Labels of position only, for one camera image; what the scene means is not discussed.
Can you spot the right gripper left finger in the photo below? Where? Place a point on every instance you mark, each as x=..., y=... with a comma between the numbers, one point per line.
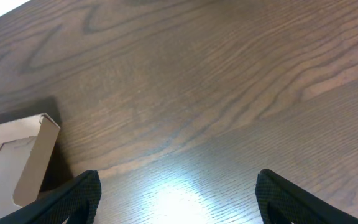
x=74, y=202

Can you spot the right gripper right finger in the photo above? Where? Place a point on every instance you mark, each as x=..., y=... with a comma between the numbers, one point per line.
x=281, y=201

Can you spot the cardboard box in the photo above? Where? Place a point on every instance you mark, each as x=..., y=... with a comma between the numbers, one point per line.
x=26, y=146

